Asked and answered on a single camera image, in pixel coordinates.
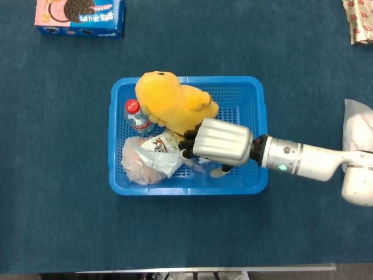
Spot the blue perforated plastic basket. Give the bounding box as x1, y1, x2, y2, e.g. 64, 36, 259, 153
108, 75, 269, 196

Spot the white crinkled snack bag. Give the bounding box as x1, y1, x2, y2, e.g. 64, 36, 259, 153
136, 130, 186, 179

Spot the cream red-print foil snack bag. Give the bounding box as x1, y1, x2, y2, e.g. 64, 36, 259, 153
341, 0, 373, 46

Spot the yellow plush toy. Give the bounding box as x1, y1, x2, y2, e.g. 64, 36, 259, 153
134, 70, 220, 139

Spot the white frosted zip bag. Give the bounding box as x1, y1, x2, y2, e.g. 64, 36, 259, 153
341, 99, 373, 173

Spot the red-capped cola bottle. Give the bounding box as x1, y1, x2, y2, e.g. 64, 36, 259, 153
124, 99, 156, 135

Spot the aluminium table edge rail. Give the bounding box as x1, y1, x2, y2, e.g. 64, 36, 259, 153
75, 263, 337, 274

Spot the dark blue table cloth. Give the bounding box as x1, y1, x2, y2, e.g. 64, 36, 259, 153
0, 0, 373, 275

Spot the clear water bottle white cap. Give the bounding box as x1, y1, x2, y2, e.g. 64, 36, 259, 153
189, 156, 223, 179

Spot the blue pink Oreo box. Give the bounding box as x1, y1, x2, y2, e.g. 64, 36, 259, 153
34, 0, 126, 39

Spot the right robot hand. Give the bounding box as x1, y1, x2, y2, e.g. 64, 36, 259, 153
178, 118, 255, 178

